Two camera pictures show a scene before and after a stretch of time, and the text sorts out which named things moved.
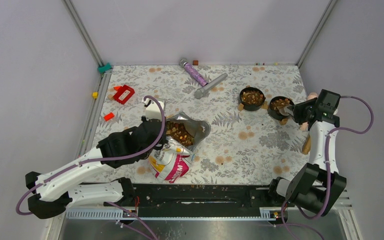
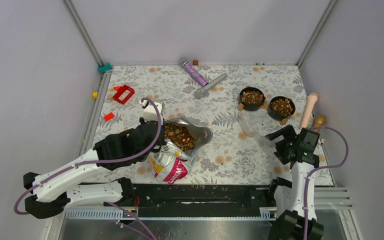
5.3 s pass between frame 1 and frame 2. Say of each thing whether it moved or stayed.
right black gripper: moved
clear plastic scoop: moved
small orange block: stayed
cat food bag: stayed
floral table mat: stayed
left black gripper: stayed
